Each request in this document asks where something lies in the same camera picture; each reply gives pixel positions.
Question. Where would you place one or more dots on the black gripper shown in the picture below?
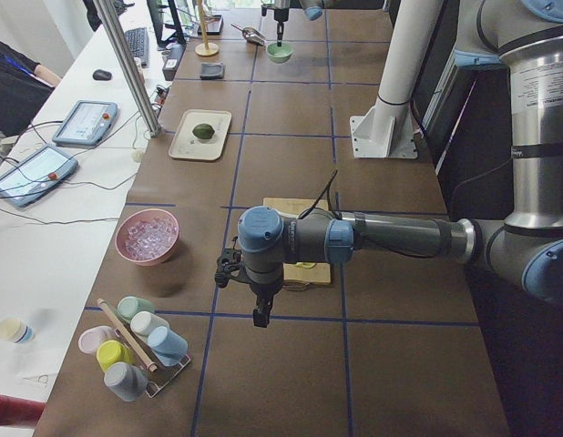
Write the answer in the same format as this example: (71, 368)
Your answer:
(279, 14)
(262, 291)

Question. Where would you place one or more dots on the mint green bowl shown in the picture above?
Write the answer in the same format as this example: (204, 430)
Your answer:
(279, 53)

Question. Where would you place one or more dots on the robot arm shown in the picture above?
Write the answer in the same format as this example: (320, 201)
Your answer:
(525, 248)
(312, 9)

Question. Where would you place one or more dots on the pink bowl of ice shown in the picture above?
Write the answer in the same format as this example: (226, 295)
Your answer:
(148, 237)

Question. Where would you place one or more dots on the metal scoop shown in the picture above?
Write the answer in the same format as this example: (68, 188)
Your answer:
(251, 35)

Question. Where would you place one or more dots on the wooden cutting board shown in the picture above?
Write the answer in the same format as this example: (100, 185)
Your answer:
(301, 275)

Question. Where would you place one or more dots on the wooden mug tree stand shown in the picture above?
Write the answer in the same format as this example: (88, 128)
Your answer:
(206, 48)

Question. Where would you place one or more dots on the folded grey cloth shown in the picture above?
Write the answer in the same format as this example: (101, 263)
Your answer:
(212, 71)

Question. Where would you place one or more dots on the black monitor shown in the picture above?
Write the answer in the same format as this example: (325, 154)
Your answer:
(164, 16)

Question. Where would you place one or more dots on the black power adapter box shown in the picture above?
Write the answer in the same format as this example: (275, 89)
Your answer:
(171, 59)

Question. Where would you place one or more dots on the white pastel cup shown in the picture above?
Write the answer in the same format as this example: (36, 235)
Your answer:
(144, 322)

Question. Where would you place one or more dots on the green avocado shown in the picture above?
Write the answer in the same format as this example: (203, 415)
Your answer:
(203, 131)

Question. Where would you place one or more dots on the green pastel cup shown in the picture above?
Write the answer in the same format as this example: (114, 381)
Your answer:
(129, 306)

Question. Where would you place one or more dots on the black keyboard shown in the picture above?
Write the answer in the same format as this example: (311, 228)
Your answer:
(138, 44)

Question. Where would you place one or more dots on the grey pastel cup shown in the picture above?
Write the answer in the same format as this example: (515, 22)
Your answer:
(127, 381)

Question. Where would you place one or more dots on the cream rabbit tray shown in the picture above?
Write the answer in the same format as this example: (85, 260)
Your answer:
(185, 146)

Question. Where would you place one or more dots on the yellow pastel cup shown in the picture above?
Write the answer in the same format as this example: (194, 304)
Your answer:
(112, 351)

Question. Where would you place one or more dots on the pink pastel cup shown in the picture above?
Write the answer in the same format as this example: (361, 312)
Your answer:
(90, 340)

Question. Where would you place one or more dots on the black computer mouse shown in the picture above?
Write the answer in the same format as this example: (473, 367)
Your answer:
(102, 75)

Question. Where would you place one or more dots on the far teach pendant tablet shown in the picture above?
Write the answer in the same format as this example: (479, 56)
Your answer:
(86, 124)

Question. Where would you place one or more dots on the teach pendant tablet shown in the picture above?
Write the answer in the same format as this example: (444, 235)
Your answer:
(86, 124)
(36, 175)

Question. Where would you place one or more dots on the paper cup on desk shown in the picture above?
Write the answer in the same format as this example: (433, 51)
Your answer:
(15, 330)

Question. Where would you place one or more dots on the person in black shirt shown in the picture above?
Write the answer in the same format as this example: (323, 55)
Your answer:
(25, 86)

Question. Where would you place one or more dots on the near teach pendant tablet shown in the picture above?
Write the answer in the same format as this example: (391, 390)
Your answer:
(36, 175)

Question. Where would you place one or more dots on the red object at corner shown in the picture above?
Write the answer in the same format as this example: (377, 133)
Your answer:
(20, 413)

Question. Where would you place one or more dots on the white wire cup rack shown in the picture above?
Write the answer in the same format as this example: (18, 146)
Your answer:
(161, 378)

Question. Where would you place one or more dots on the wooden rack handle rod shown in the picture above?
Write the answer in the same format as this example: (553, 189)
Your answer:
(142, 351)

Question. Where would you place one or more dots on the white camera pole mount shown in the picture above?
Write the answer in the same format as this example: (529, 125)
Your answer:
(386, 130)

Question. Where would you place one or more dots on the aluminium frame post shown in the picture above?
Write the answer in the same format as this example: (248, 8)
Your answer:
(109, 19)

